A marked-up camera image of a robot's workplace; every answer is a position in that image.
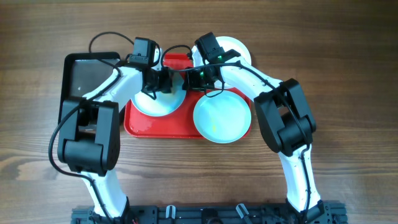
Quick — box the white plate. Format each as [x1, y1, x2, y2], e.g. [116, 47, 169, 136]
[192, 36, 252, 90]

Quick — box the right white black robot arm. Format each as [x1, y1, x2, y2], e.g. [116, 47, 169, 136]
[184, 50, 323, 223]

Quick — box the light blue plate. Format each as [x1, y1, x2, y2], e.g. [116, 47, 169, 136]
[193, 90, 251, 144]
[131, 73, 187, 117]

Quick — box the light blue plate front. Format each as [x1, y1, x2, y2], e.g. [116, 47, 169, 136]
[193, 90, 251, 144]

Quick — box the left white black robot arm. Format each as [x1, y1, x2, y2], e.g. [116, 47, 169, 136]
[49, 60, 172, 223]

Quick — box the red plastic tray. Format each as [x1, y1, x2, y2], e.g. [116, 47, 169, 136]
[124, 53, 251, 139]

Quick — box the black mounting rail base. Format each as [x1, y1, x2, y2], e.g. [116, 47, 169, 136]
[70, 201, 348, 224]

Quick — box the black water tray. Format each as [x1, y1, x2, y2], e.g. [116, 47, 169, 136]
[58, 52, 120, 122]

